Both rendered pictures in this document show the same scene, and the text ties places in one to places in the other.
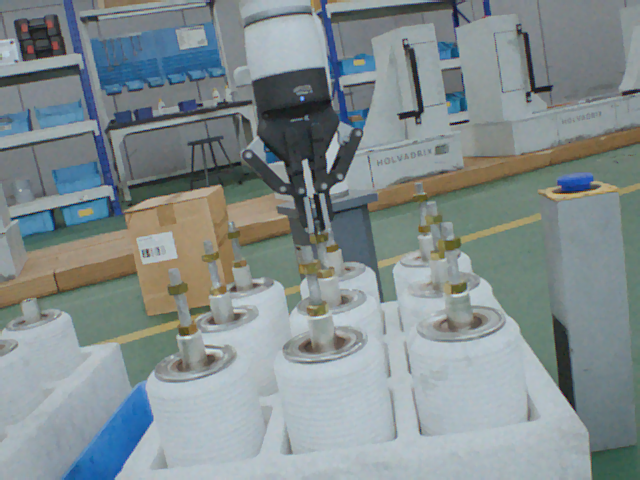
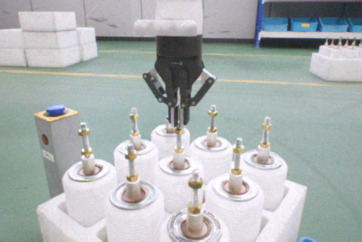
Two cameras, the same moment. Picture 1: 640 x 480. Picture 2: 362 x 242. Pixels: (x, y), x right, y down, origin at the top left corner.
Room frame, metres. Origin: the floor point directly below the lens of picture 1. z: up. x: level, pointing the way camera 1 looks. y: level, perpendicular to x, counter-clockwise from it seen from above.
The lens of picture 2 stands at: (1.01, 0.23, 0.52)
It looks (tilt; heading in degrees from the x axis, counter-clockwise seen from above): 21 degrees down; 212
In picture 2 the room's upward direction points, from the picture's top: straight up
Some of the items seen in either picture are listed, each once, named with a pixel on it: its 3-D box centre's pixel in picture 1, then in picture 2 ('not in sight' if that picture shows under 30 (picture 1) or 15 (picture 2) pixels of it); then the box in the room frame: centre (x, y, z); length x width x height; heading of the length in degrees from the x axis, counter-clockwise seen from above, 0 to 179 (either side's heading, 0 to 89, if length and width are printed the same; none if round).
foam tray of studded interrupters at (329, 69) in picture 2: not in sight; (341, 66); (-1.82, 0.19, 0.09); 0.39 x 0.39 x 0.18; 27
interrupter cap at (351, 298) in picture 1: (331, 303); (179, 165); (0.61, 0.00, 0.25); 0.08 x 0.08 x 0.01
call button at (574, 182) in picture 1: (575, 184); (55, 110); (0.66, -0.30, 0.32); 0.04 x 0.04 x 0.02
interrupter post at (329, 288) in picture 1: (329, 291); (179, 158); (0.61, 0.00, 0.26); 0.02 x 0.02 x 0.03
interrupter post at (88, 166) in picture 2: (428, 248); (88, 164); (0.72, -0.13, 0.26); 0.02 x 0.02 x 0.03
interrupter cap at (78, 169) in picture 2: (430, 258); (89, 170); (0.72, -0.13, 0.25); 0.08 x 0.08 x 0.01
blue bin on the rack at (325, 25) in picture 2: not in sight; (330, 25); (-4.23, -0.12, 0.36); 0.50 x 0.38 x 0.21; 21
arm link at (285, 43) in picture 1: (278, 46); (174, 13); (0.63, 0.00, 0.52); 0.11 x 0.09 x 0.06; 13
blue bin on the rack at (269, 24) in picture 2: not in sight; (273, 24); (-3.94, -0.93, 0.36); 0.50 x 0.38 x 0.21; 21
